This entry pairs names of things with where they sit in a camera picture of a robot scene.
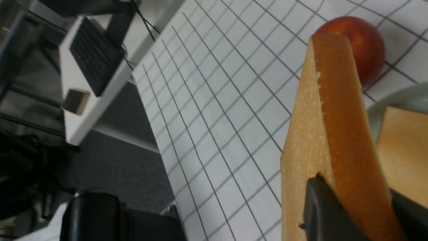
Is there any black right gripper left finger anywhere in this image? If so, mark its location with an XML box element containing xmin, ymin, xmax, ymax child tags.
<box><xmin>299</xmin><ymin>176</ymin><xmax>369</xmax><ymax>241</ymax></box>

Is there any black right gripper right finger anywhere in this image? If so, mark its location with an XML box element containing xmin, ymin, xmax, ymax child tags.
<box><xmin>390</xmin><ymin>189</ymin><xmax>428</xmax><ymax>241</ymax></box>

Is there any toast slice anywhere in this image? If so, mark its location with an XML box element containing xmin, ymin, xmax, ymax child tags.
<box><xmin>377</xmin><ymin>107</ymin><xmax>428</xmax><ymax>207</ymax></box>
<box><xmin>280</xmin><ymin>32</ymin><xmax>406</xmax><ymax>241</ymax></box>

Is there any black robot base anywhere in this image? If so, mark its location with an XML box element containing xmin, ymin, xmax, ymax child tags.
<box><xmin>60</xmin><ymin>192</ymin><xmax>188</xmax><ymax>241</ymax></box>

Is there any light green plate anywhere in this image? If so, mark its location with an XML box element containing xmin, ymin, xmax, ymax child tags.
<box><xmin>367</xmin><ymin>82</ymin><xmax>428</xmax><ymax>143</ymax></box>

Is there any white grid tablecloth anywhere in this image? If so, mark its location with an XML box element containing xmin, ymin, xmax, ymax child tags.
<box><xmin>133</xmin><ymin>0</ymin><xmax>428</xmax><ymax>241</ymax></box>

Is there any red apple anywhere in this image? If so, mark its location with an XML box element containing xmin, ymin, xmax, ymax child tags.
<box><xmin>315</xmin><ymin>16</ymin><xmax>386</xmax><ymax>88</ymax></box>

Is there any white side desk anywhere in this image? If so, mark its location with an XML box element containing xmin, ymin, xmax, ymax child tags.
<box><xmin>28</xmin><ymin>0</ymin><xmax>186</xmax><ymax>146</ymax></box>

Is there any small tan box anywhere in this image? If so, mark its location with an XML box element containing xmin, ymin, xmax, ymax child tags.
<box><xmin>62</xmin><ymin>89</ymin><xmax>90</xmax><ymax>116</ymax></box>

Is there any black keyboard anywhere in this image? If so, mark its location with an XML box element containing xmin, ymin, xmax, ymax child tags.
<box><xmin>70</xmin><ymin>17</ymin><xmax>123</xmax><ymax>97</ymax></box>

